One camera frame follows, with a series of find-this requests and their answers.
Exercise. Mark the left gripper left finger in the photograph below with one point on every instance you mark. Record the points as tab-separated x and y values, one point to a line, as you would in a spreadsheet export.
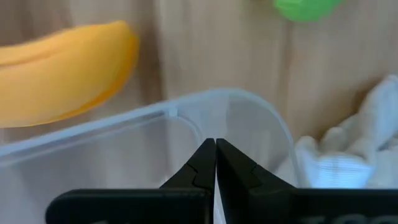
186	202

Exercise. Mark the bright green toy melon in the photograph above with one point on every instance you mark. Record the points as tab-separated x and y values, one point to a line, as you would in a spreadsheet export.
306	9

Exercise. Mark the clear plastic tupperware container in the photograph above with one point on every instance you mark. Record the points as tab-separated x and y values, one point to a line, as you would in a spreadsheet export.
93	155

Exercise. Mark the white checked cloth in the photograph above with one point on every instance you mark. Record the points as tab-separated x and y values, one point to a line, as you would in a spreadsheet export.
342	168

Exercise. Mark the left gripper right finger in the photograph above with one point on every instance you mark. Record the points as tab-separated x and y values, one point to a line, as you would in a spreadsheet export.
248	199

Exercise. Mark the yellow toy banana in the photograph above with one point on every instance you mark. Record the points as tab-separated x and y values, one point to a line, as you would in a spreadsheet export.
62	74

